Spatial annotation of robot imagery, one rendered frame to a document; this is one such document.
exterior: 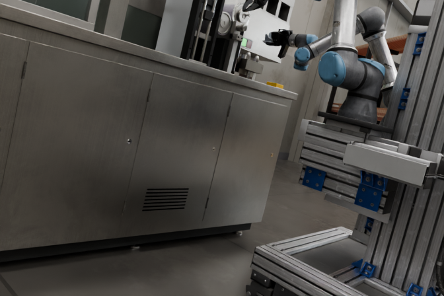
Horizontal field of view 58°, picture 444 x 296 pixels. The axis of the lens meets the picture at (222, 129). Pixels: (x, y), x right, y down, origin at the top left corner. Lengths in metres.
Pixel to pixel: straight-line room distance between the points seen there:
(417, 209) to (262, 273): 0.64
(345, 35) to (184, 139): 0.82
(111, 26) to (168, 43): 0.39
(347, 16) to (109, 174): 1.10
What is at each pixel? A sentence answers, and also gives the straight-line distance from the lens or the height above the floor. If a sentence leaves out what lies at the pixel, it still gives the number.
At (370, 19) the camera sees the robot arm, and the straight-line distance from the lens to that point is 2.12.
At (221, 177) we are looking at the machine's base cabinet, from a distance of 2.08.
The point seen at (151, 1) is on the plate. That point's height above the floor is 1.20.
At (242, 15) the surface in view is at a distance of 2.34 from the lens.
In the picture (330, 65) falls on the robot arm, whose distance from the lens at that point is 1.53.
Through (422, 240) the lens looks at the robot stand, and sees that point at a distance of 1.73.
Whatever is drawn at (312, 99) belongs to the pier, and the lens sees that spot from 6.63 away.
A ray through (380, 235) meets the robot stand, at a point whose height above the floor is 0.39.
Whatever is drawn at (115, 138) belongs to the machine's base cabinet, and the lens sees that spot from 1.63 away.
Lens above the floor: 0.79
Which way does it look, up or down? 5 degrees down
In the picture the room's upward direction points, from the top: 14 degrees clockwise
